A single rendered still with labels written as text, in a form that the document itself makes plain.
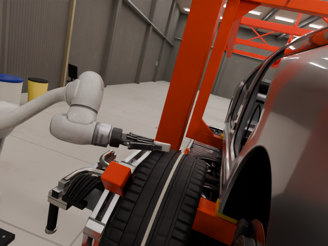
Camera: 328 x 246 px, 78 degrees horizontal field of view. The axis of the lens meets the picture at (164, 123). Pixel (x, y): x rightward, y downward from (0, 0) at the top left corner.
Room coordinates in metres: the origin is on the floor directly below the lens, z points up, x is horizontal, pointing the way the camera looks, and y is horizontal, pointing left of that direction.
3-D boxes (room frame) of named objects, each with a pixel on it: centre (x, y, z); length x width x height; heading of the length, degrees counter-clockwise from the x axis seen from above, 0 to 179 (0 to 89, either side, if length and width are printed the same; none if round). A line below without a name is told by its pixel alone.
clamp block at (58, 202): (0.66, 0.31, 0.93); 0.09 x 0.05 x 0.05; 77
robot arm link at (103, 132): (0.71, 0.21, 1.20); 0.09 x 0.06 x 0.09; 12
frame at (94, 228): (0.78, 0.07, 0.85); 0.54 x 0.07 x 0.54; 167
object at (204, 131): (3.12, -0.82, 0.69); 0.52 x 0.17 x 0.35; 77
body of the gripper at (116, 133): (0.73, 0.14, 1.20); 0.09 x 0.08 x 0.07; 102
